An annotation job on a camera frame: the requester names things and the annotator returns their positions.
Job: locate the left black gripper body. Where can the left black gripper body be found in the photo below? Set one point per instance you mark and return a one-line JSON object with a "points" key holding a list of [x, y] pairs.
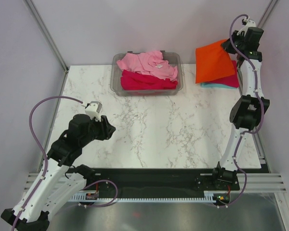
{"points": [[96, 132]]}

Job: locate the aluminium frame post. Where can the aluminium frame post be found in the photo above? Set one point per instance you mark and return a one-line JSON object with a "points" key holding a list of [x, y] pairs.
{"points": [[44, 30], [267, 14]]}

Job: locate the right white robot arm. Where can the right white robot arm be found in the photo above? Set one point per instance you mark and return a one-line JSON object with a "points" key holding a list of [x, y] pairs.
{"points": [[247, 114]]}

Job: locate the clear plastic bin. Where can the clear plastic bin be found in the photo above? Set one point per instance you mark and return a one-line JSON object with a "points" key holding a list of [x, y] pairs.
{"points": [[116, 73]]}

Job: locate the folded teal t shirt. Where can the folded teal t shirt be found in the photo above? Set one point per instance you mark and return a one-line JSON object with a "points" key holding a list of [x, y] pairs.
{"points": [[215, 85]]}

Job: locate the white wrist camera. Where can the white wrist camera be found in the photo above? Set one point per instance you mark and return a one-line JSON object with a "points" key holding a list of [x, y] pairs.
{"points": [[92, 109], [247, 23]]}

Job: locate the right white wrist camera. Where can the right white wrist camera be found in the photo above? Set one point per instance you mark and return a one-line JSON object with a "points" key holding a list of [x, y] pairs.
{"points": [[247, 23]]}

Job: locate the left aluminium frame post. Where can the left aluminium frame post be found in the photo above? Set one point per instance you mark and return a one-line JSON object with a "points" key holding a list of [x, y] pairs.
{"points": [[44, 30]]}

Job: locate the orange t shirt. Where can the orange t shirt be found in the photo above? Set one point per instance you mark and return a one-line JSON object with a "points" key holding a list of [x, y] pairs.
{"points": [[212, 63]]}

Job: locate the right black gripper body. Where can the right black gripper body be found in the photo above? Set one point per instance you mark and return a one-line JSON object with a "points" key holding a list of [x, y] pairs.
{"points": [[236, 43]]}

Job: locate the magenta t shirt in bin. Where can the magenta t shirt in bin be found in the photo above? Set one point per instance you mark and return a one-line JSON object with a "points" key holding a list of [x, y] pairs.
{"points": [[134, 81]]}

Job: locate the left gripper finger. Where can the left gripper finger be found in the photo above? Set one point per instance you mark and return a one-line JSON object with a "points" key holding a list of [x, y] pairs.
{"points": [[105, 122], [107, 131]]}

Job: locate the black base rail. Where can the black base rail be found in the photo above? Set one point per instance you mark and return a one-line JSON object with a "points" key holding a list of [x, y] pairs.
{"points": [[157, 182]]}

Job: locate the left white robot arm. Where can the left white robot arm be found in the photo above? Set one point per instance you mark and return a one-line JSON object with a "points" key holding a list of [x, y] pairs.
{"points": [[39, 205]]}

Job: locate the folded magenta t shirt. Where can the folded magenta t shirt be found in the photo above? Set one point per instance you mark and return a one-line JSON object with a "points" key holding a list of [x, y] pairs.
{"points": [[229, 80]]}

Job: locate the right aluminium frame post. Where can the right aluminium frame post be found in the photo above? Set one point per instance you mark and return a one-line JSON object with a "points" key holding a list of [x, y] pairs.
{"points": [[267, 14]]}

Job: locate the light pink t shirt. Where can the light pink t shirt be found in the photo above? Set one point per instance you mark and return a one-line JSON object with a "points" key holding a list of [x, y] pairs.
{"points": [[148, 63]]}

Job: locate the white slotted cable duct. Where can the white slotted cable duct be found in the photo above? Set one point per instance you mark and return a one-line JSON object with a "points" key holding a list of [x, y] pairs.
{"points": [[206, 197]]}

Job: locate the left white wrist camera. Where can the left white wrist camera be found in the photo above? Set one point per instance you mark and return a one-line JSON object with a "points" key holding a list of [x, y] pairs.
{"points": [[92, 109]]}

